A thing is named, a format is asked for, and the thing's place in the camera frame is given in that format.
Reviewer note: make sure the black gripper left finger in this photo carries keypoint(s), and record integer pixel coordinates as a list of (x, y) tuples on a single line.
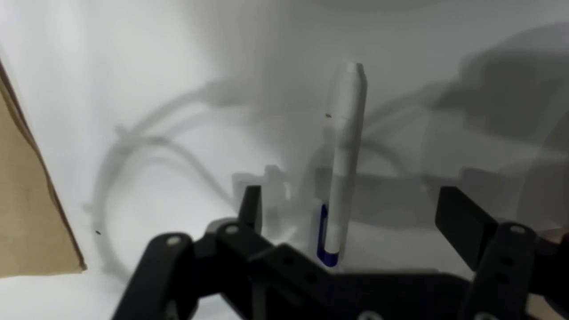
[(249, 212)]

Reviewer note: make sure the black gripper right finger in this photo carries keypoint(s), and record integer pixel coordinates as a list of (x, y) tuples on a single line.
[(464, 224)]

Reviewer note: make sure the white pen with blue cap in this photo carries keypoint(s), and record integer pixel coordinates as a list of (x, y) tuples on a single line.
[(347, 111)]

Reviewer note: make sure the brown paper square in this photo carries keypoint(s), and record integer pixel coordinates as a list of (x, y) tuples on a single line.
[(34, 233)]

